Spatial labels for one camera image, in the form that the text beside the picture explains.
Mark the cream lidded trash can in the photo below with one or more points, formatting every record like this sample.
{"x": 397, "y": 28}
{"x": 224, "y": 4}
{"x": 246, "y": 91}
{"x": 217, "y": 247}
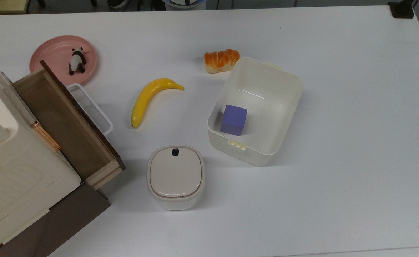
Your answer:
{"x": 175, "y": 176}

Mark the black table clamp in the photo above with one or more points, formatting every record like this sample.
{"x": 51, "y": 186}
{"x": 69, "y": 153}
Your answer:
{"x": 402, "y": 10}

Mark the open wooden drawer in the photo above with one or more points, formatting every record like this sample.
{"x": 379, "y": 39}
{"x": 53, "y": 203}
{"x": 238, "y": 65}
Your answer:
{"x": 66, "y": 125}

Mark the pink round plate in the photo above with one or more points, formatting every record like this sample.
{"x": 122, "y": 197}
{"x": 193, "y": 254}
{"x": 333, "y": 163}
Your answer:
{"x": 56, "y": 53}

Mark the yellow wooden side table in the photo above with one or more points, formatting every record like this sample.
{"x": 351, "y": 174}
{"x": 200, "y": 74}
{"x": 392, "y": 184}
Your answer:
{"x": 2, "y": 5}

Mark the cream plastic box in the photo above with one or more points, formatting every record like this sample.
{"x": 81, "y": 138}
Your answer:
{"x": 263, "y": 142}

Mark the purple cube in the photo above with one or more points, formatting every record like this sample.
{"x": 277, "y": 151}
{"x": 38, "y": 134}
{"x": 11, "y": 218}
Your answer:
{"x": 233, "y": 119}

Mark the yellow banana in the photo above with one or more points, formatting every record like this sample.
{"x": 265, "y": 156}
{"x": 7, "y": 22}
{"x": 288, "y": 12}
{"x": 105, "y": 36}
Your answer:
{"x": 149, "y": 98}

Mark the dark brown wooden cabinet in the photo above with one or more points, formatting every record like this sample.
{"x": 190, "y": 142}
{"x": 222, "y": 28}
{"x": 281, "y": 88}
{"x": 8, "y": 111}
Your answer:
{"x": 63, "y": 221}

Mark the black white panda figurine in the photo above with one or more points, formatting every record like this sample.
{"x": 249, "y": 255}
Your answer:
{"x": 76, "y": 61}

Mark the copper storage box latch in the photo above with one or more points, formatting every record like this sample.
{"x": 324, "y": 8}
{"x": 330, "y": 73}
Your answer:
{"x": 46, "y": 136}

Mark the orange glazed bread loaf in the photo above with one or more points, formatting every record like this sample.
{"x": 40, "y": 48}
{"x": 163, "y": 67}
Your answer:
{"x": 221, "y": 60}

